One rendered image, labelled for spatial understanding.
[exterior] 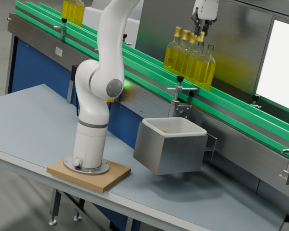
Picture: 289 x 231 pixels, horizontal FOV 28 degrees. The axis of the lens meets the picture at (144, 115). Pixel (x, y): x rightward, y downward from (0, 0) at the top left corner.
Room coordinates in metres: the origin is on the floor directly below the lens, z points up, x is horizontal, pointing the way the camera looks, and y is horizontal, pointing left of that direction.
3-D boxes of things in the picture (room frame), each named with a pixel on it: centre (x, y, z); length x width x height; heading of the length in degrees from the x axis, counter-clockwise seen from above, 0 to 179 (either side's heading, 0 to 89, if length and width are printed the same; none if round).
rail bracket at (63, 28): (3.13, 0.55, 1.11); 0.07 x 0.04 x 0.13; 128
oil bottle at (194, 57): (2.46, -0.18, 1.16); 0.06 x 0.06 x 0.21; 37
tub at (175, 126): (2.17, -0.13, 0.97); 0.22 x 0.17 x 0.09; 128
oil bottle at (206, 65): (2.42, -0.22, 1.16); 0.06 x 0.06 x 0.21; 38
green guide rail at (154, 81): (3.03, 0.43, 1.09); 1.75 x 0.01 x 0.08; 38
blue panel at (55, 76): (3.06, 0.34, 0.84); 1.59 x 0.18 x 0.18; 38
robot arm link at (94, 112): (2.18, 0.22, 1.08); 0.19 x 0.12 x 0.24; 39
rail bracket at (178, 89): (2.32, -0.13, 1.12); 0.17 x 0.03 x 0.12; 128
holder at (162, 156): (2.19, -0.15, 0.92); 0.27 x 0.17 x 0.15; 128
